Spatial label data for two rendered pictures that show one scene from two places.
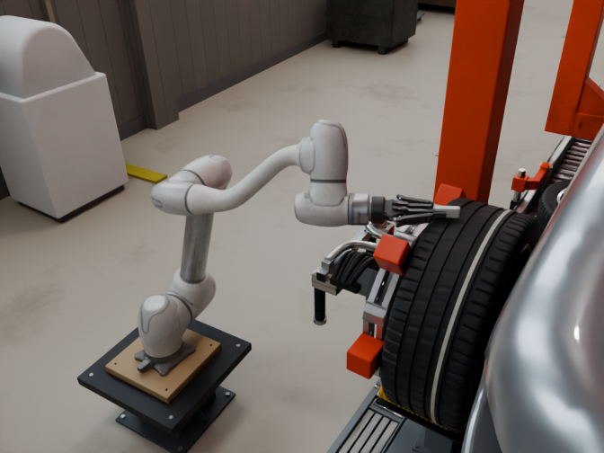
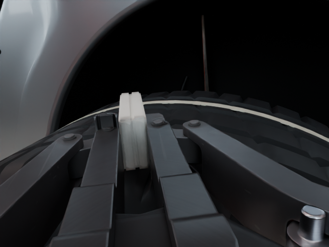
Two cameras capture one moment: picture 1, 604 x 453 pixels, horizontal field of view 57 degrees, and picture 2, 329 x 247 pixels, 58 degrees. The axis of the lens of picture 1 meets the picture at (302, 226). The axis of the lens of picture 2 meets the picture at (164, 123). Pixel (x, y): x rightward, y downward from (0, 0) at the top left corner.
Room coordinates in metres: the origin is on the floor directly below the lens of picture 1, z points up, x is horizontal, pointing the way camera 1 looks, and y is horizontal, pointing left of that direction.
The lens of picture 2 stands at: (1.31, -0.20, 1.25)
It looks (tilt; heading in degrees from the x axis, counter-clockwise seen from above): 16 degrees down; 256
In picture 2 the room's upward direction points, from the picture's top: 9 degrees counter-clockwise
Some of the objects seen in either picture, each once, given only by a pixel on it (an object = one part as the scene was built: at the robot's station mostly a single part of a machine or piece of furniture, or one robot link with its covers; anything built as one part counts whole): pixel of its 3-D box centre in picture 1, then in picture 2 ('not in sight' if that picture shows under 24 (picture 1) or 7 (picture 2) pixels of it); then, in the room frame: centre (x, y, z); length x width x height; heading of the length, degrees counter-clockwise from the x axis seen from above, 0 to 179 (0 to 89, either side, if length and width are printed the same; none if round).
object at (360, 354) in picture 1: (365, 355); not in sight; (1.10, -0.16, 0.85); 0.09 x 0.08 x 0.07; 145
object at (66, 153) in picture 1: (50, 115); not in sight; (3.59, 1.67, 0.63); 0.65 x 0.57 x 1.25; 149
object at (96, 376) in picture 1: (172, 385); not in sight; (1.64, 0.57, 0.15); 0.50 x 0.50 x 0.30; 59
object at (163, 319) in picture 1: (160, 321); not in sight; (1.65, 0.57, 0.50); 0.18 x 0.16 x 0.22; 152
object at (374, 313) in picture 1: (412, 292); not in sight; (1.36, -0.34, 0.85); 0.54 x 0.07 x 0.54; 145
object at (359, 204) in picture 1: (360, 208); not in sight; (1.32, -0.16, 1.19); 0.09 x 0.06 x 0.09; 170
